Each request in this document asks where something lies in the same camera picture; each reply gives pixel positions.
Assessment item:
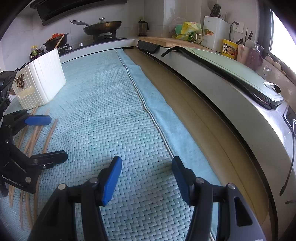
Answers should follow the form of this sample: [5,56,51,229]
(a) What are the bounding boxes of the yellow green sponge bag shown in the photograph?
[169,17,202,44]

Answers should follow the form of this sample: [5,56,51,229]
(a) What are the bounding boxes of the green cutting board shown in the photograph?
[188,48,284,109]

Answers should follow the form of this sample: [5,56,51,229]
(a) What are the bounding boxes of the black gas stove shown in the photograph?
[58,32,127,57]

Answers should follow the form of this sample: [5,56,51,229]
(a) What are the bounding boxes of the black wok with lid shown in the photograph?
[70,18,122,36]

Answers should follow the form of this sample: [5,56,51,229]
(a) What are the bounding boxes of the light blue woven mat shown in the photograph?
[0,49,223,241]

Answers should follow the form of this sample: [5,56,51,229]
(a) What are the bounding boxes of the black padded cushion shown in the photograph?
[137,40,161,54]

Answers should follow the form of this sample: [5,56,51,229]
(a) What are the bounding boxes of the black pot red lid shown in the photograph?
[44,33,69,52]

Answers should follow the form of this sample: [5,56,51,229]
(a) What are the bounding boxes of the pink cup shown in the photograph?
[236,44,249,64]

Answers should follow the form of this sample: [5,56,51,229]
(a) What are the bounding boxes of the black range hood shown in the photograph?
[29,0,128,26]

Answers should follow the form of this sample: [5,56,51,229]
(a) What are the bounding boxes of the wooden chopstick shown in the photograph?
[20,190,23,231]
[34,119,58,221]
[9,104,39,208]
[25,126,40,229]
[20,126,44,231]

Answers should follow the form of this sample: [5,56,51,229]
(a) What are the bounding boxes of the dark glass kettle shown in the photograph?
[137,20,149,37]

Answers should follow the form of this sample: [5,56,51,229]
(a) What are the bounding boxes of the white knife block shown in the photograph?
[201,16,230,53]

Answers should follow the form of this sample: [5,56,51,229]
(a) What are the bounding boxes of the purple soap dispenser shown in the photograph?
[245,40,264,71]

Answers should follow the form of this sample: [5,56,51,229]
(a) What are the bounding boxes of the wooden cutting board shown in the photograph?
[138,37,212,52]

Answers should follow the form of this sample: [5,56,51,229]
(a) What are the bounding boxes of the yellow instant noodle cup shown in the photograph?
[222,39,239,60]

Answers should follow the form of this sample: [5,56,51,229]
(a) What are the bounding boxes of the sauce bottles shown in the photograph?
[30,45,45,61]

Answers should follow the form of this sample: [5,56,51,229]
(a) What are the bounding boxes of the white ribbed utensil holder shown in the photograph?
[12,49,66,110]

